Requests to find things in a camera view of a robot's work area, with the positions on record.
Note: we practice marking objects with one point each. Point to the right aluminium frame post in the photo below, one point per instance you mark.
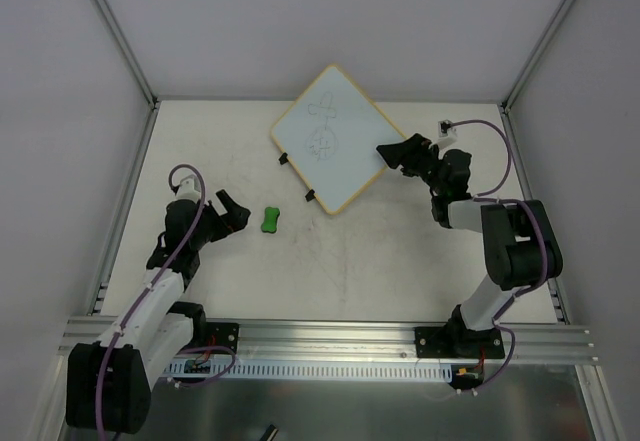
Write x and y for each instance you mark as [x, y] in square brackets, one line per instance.
[535, 57]

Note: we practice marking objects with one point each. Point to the aluminium frame post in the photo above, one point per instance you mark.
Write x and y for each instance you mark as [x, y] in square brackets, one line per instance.
[535, 57]
[113, 27]

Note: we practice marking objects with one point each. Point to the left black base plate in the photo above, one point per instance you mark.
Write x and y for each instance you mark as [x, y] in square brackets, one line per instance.
[222, 334]

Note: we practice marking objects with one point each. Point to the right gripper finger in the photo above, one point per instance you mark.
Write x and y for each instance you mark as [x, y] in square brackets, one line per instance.
[398, 155]
[417, 142]

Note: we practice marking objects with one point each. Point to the black whiteboard clip upper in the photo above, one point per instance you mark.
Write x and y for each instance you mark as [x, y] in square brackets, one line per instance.
[283, 159]

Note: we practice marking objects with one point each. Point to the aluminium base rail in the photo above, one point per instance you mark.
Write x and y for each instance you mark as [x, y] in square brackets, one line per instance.
[289, 340]

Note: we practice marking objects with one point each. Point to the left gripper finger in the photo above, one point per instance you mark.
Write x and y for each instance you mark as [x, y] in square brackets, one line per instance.
[225, 199]
[237, 217]

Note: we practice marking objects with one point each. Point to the left aluminium frame post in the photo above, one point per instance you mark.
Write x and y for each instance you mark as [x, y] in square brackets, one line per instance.
[113, 27]

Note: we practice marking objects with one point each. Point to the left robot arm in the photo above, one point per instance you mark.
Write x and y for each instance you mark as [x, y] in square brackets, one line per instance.
[110, 380]

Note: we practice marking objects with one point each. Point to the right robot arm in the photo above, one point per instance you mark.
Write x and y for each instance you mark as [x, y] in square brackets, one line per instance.
[520, 249]

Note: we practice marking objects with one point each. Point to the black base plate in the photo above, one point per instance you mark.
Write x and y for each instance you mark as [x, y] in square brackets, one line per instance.
[442, 342]
[222, 334]

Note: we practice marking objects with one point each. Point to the slotted white cable duct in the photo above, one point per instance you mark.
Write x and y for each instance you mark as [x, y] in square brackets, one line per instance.
[341, 371]

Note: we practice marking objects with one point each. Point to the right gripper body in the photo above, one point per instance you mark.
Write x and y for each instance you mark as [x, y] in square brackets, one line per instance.
[415, 155]

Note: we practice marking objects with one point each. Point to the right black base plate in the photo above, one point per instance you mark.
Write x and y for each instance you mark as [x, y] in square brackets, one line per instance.
[442, 342]

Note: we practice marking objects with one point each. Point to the small black object bottom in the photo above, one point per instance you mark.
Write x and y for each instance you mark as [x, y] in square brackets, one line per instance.
[270, 433]

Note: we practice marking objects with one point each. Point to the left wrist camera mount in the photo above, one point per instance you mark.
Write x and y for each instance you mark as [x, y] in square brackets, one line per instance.
[189, 189]

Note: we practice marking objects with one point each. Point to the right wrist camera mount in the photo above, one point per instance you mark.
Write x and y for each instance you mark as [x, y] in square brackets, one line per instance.
[447, 134]

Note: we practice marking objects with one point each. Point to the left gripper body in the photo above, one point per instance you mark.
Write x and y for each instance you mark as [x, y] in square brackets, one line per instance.
[220, 219]

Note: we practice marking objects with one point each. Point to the green bone-shaped eraser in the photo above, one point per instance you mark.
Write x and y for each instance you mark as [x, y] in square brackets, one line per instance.
[269, 224]

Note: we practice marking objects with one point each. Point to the black whiteboard clip lower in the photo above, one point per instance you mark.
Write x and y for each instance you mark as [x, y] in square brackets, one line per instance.
[310, 195]

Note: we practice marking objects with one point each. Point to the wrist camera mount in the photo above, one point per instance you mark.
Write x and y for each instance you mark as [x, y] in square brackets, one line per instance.
[447, 134]
[189, 189]

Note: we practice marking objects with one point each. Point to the black whiteboard clip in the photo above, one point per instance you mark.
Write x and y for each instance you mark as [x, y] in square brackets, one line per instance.
[283, 159]
[310, 195]

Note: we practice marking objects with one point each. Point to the yellow framed whiteboard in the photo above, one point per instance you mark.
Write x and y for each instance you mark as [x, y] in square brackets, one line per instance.
[330, 136]

